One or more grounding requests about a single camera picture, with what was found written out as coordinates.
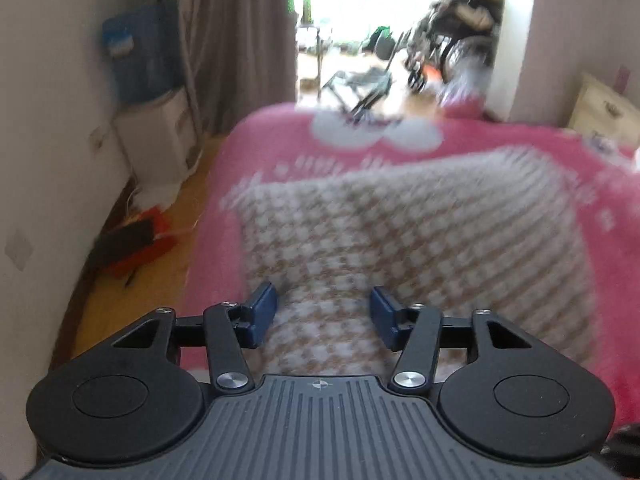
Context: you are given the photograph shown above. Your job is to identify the beige houndstooth knit cardigan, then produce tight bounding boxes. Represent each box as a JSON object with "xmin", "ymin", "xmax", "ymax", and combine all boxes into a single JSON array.
[{"xmin": 220, "ymin": 145, "xmax": 606, "ymax": 378}]

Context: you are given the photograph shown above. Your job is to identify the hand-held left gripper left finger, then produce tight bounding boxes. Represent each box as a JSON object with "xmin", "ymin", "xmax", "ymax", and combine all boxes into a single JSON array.
[{"xmin": 111, "ymin": 281, "xmax": 279, "ymax": 395}]

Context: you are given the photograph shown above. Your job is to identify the blue package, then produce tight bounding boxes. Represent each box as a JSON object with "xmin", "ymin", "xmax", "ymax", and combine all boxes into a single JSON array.
[{"xmin": 102, "ymin": 2, "xmax": 183, "ymax": 106}]

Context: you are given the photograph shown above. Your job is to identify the pink floral blanket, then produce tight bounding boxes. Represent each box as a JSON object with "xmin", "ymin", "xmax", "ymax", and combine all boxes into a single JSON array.
[{"xmin": 180, "ymin": 100, "xmax": 640, "ymax": 431}]

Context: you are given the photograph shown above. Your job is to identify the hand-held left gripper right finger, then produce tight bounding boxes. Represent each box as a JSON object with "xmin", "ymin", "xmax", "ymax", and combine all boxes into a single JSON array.
[{"xmin": 368, "ymin": 286, "xmax": 533, "ymax": 395}]

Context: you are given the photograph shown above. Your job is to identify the brown curtain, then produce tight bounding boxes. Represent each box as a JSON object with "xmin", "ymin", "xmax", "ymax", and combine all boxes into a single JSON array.
[{"xmin": 150, "ymin": 0, "xmax": 298, "ymax": 136}]

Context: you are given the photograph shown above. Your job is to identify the wooden nightstand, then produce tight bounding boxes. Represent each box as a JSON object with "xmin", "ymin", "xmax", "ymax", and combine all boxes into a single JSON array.
[{"xmin": 567, "ymin": 72, "xmax": 640, "ymax": 146}]

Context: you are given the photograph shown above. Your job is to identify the white cloth on floor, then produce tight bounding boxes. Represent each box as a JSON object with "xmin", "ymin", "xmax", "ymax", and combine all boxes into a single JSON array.
[{"xmin": 130, "ymin": 180, "xmax": 183, "ymax": 211}]

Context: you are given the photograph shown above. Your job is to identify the small glass table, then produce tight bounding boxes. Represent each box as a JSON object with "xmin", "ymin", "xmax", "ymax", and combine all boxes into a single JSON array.
[{"xmin": 297, "ymin": 22, "xmax": 333, "ymax": 101}]

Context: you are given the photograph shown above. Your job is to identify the black wheelchair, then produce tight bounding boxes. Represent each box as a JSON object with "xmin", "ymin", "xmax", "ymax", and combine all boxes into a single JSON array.
[{"xmin": 402, "ymin": 0, "xmax": 503, "ymax": 93}]

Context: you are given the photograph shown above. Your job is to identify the white plastic bag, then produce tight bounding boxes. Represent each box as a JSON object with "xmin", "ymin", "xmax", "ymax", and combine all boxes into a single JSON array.
[{"xmin": 435, "ymin": 62, "xmax": 488, "ymax": 108}]

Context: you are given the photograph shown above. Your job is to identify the red and black dustpan brush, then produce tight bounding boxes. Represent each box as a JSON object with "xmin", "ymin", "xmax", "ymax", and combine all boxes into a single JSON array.
[{"xmin": 92, "ymin": 210, "xmax": 178, "ymax": 288}]

